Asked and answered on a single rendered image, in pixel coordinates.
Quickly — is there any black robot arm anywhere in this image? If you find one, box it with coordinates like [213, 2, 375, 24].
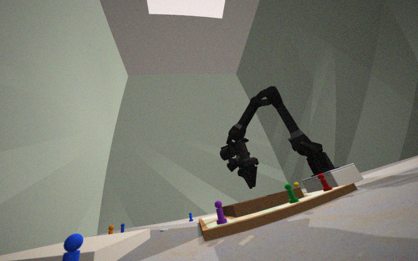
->
[220, 86, 340, 177]

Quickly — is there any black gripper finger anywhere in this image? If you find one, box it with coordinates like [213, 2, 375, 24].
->
[243, 166, 258, 187]
[240, 173, 253, 189]

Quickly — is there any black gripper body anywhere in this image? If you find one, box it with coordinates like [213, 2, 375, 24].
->
[237, 151, 259, 176]

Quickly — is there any red game pawn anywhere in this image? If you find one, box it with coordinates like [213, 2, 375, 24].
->
[317, 174, 332, 191]

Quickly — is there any green game pawn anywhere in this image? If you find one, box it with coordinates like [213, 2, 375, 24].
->
[285, 183, 299, 204]

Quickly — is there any purple pawn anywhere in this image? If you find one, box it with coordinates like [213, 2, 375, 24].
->
[215, 200, 227, 225]

